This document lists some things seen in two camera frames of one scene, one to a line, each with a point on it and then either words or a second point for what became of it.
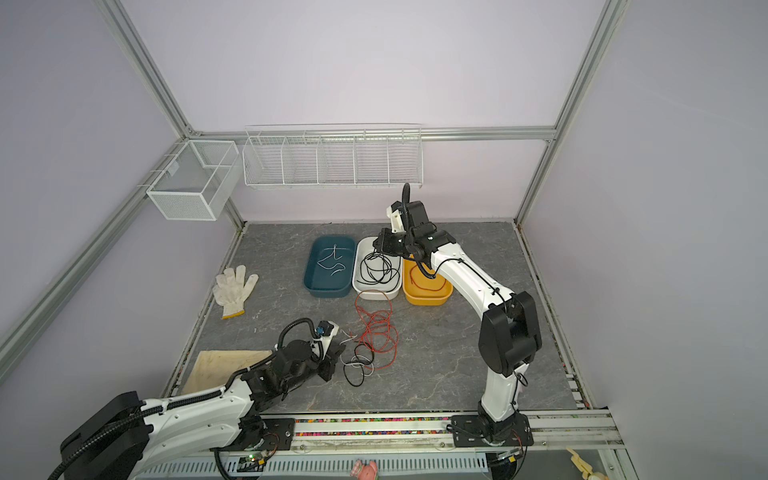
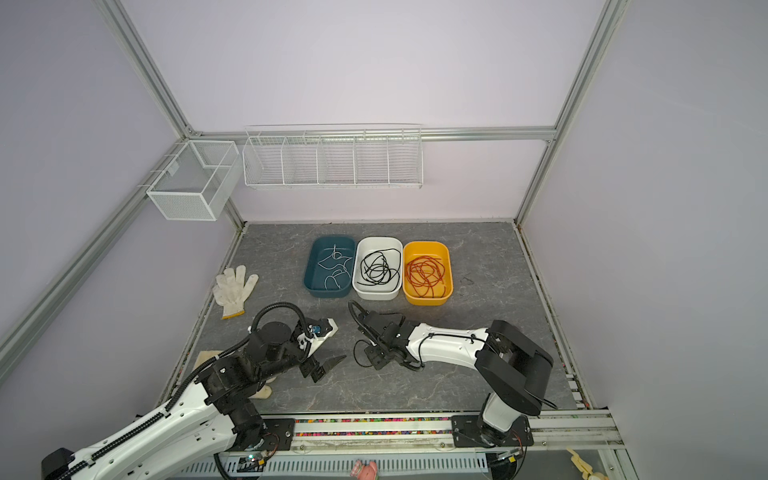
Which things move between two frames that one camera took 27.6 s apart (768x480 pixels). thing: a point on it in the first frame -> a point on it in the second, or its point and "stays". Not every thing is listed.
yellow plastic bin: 420,289 stays
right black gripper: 386,248 -> 377,362
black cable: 376,268 stays
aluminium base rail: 550,430 stays
